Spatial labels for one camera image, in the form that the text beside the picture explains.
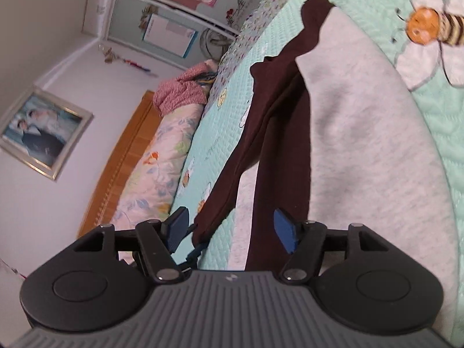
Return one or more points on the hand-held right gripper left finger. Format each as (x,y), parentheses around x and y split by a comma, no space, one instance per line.
(177,228)

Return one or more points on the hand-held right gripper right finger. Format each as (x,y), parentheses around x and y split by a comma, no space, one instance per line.
(284,232)

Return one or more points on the grey and brown printed sweatshirt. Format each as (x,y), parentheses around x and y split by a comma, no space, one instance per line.
(362,134)

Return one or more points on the floral pillow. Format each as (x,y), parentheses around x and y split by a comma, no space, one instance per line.
(159,159)

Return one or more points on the wooden headboard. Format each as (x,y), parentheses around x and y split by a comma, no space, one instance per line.
(123,152)

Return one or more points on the bee print quilted blanket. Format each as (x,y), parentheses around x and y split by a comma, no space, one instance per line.
(224,134)

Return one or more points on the pink knitted garment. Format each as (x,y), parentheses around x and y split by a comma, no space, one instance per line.
(181,90)

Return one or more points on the white floor fan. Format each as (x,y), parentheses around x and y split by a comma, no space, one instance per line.
(214,43)

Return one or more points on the framed wall photograph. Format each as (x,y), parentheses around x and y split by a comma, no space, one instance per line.
(40,130)

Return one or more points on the hanging wall ornament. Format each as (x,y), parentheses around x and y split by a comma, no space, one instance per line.
(123,60)

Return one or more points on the blue bordered wall poster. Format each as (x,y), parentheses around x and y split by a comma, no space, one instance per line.
(168,36)

